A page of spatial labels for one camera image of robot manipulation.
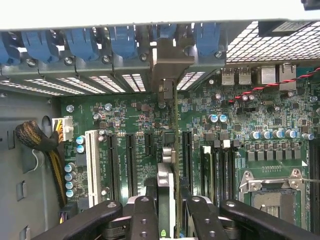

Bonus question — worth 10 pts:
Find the white power connector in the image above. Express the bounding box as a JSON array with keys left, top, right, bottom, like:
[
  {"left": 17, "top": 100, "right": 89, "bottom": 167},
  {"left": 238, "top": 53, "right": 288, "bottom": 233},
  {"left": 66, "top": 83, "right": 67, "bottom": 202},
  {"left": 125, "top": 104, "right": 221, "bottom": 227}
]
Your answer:
[{"left": 51, "top": 116, "right": 75, "bottom": 142}]

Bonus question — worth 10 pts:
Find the braided yellow black power cable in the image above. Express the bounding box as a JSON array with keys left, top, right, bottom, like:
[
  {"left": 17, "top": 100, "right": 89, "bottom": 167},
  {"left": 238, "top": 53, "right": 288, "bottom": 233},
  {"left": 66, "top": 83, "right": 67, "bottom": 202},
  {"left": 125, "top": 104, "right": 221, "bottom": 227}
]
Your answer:
[{"left": 14, "top": 119, "right": 68, "bottom": 208}]

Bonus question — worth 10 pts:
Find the open grey PC case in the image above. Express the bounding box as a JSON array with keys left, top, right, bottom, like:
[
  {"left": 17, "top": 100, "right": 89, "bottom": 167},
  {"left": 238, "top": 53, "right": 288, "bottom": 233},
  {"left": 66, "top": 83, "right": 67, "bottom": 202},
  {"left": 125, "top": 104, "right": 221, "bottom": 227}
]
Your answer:
[{"left": 0, "top": 0, "right": 320, "bottom": 240}]

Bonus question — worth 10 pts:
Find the black RAM slot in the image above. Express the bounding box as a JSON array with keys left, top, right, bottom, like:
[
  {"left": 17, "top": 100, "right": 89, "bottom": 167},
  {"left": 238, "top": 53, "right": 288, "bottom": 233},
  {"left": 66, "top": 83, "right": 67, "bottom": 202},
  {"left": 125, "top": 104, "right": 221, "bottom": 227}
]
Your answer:
[
  {"left": 213, "top": 139, "right": 222, "bottom": 201},
  {"left": 221, "top": 139, "right": 231, "bottom": 201},
  {"left": 308, "top": 139, "right": 320, "bottom": 233},
  {"left": 229, "top": 139, "right": 239, "bottom": 198}
]

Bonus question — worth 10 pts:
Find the CPU socket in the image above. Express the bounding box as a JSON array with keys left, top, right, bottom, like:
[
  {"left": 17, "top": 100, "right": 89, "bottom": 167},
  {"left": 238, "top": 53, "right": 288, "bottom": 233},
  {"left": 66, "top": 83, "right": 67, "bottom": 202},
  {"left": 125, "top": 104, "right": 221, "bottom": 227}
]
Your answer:
[{"left": 237, "top": 168, "right": 309, "bottom": 227}]

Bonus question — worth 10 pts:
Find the green motherboard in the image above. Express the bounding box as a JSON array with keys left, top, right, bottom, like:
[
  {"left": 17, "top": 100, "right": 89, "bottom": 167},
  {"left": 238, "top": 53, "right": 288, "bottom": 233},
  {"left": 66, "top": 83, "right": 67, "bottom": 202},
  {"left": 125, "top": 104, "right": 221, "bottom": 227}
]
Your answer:
[{"left": 59, "top": 64, "right": 320, "bottom": 240}]

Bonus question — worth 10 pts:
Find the blue slot clip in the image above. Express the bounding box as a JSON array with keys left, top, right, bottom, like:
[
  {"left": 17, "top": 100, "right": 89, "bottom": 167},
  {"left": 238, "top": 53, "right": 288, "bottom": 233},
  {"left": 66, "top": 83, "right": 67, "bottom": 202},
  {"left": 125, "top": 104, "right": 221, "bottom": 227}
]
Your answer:
[
  {"left": 109, "top": 24, "right": 139, "bottom": 60},
  {"left": 21, "top": 29, "right": 60, "bottom": 64},
  {"left": 151, "top": 23, "right": 178, "bottom": 41},
  {"left": 65, "top": 28, "right": 100, "bottom": 63},
  {"left": 193, "top": 22, "right": 223, "bottom": 58},
  {"left": 0, "top": 32, "right": 21, "bottom": 66}
]

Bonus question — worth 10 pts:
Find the white expansion slot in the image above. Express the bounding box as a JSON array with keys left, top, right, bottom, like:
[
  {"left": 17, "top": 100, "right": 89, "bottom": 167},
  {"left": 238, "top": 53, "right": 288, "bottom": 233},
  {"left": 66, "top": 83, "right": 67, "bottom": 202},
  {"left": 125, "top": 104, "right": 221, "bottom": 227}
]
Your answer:
[{"left": 84, "top": 129, "right": 100, "bottom": 209}]

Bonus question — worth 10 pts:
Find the short black expansion slot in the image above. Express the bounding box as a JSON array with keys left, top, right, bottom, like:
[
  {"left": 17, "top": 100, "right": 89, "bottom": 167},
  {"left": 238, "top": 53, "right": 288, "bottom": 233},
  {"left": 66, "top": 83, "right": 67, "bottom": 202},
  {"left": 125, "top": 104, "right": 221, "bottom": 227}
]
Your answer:
[{"left": 144, "top": 132, "right": 155, "bottom": 157}]

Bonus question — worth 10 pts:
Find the grey metal power supply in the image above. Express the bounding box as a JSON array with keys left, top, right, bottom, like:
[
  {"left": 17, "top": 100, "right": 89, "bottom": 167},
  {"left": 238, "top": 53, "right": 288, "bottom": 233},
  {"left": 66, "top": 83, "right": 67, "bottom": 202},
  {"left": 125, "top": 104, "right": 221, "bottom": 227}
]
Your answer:
[{"left": 0, "top": 89, "right": 62, "bottom": 240}]

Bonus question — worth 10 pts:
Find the braided multicolour power cable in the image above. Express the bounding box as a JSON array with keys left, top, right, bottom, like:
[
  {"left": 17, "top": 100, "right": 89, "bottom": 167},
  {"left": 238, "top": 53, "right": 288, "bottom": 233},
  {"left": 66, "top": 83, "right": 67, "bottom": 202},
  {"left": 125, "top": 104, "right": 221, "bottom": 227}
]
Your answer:
[{"left": 57, "top": 202, "right": 79, "bottom": 227}]

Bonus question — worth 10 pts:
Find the red black twisted wire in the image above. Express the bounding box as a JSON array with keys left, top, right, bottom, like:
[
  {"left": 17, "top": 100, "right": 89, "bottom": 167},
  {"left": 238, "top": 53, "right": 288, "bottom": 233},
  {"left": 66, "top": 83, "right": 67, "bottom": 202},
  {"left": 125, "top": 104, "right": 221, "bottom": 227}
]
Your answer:
[{"left": 228, "top": 67, "right": 320, "bottom": 104}]

